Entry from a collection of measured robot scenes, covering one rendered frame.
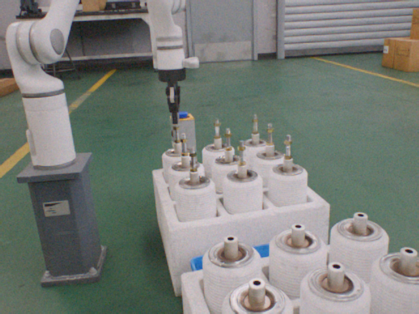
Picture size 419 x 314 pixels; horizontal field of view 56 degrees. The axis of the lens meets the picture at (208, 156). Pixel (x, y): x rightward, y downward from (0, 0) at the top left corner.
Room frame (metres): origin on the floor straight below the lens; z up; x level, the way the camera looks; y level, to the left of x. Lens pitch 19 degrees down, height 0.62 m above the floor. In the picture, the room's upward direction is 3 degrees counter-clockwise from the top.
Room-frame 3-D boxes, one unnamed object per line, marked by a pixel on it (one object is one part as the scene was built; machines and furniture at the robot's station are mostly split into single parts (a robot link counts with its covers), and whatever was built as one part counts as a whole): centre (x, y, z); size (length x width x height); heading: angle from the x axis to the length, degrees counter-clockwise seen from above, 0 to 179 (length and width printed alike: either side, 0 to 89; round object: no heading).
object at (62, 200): (0.91, 0.37, 0.15); 0.15 x 0.15 x 0.30; 4
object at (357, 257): (0.61, -0.26, 0.16); 0.10 x 0.10 x 0.18
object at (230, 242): (0.56, -0.03, 0.26); 0.02 x 0.02 x 0.03
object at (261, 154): (1.03, -0.17, 0.25); 0.08 x 0.08 x 0.01
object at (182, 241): (1.00, -0.05, 0.09); 0.39 x 0.39 x 0.18; 12
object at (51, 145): (0.91, 0.37, 0.39); 0.09 x 0.09 x 0.17; 4
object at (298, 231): (0.58, -0.14, 0.26); 0.02 x 0.02 x 0.03
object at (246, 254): (0.56, -0.03, 0.25); 0.08 x 0.08 x 0.01
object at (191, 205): (0.86, 0.04, 0.16); 0.10 x 0.10 x 0.18
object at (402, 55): (4.13, -2.15, 0.15); 0.30 x 0.24 x 0.30; 3
